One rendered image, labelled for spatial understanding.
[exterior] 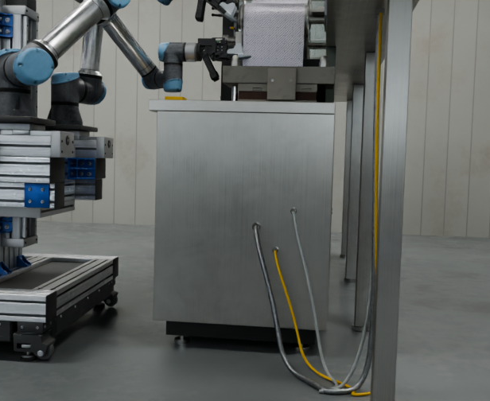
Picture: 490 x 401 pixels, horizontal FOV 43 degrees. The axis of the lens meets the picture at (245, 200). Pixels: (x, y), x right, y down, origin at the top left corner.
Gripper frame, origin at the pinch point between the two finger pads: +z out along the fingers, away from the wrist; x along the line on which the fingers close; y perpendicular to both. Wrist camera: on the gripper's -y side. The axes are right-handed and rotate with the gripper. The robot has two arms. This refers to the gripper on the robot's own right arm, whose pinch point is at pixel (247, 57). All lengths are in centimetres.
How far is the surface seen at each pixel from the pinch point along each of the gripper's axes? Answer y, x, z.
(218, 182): -48, -26, -6
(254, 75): -9.3, -20.0, 5.0
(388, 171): -42, -77, 48
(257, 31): 10.2, -0.2, 3.4
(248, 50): 2.8, -0.2, 0.2
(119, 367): -109, -50, -33
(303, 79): -10.5, -20.0, 22.6
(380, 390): -100, -77, 48
